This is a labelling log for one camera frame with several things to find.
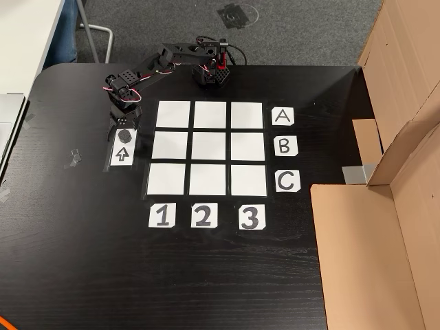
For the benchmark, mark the paper sheet letter C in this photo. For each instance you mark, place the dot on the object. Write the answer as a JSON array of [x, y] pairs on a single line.
[[287, 181]]

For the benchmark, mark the large brown cardboard box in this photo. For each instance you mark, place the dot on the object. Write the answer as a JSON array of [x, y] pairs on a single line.
[[364, 258]]

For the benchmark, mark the black octagonal token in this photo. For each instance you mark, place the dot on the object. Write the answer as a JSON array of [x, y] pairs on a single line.
[[124, 135]]

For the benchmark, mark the crumpled clear tape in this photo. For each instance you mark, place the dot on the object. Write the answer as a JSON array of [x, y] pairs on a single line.
[[73, 159]]

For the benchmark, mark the paper sheet number 3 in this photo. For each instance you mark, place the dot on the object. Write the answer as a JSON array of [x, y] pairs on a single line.
[[252, 217]]

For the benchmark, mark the paper sheet letter B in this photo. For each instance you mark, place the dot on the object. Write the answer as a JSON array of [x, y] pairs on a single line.
[[285, 146]]

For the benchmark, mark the clear tape strip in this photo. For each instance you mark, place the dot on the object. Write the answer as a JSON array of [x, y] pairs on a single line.
[[30, 120], [4, 194]]

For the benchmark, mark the grey metal frame leg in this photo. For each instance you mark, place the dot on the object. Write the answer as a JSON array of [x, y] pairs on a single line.
[[90, 31]]

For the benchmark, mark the black floor tape patch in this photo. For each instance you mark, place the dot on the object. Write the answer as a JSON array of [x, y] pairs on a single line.
[[235, 15]]

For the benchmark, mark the paper sheet letter A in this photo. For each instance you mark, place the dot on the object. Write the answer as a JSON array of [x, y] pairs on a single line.
[[283, 116]]

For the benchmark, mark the silver laptop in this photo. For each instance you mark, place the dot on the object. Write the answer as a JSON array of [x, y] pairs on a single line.
[[8, 127]]

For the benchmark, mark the white arrow paper sheet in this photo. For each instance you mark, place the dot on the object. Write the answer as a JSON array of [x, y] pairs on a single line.
[[122, 154]]

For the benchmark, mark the white nine-square grid sheet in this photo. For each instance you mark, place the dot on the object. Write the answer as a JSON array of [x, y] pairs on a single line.
[[208, 146]]

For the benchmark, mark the paper sheet number 1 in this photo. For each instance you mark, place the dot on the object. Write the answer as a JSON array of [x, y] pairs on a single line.
[[162, 215]]

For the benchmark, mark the white desk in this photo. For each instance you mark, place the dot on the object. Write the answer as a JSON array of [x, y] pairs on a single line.
[[24, 38]]

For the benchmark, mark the paper sheet number 2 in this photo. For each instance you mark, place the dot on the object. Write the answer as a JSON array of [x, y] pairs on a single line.
[[204, 215]]

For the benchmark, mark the person's leg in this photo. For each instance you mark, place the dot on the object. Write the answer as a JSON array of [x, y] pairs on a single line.
[[65, 31]]

